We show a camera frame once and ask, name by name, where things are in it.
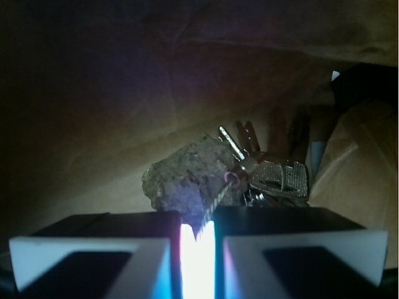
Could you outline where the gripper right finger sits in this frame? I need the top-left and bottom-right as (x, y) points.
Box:
(214, 207), (388, 298)

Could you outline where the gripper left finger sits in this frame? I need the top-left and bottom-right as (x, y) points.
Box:
(9, 212), (182, 298)

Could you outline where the silver key bunch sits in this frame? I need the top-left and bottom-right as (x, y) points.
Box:
(199, 120), (310, 240)

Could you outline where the brown rough rock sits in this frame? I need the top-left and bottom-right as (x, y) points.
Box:
(142, 133), (237, 235)

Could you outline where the brown paper bag bin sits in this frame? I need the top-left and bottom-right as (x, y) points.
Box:
(0, 0), (399, 237)

